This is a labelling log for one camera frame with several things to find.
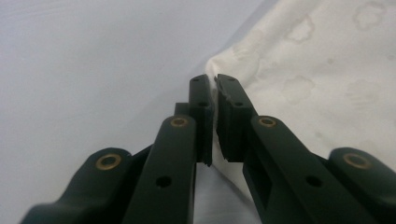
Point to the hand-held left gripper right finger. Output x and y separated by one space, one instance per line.
232 124

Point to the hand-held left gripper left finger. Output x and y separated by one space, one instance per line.
202 124

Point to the white baby romper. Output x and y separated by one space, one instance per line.
311 77

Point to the light blue mat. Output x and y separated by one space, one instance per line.
77 62

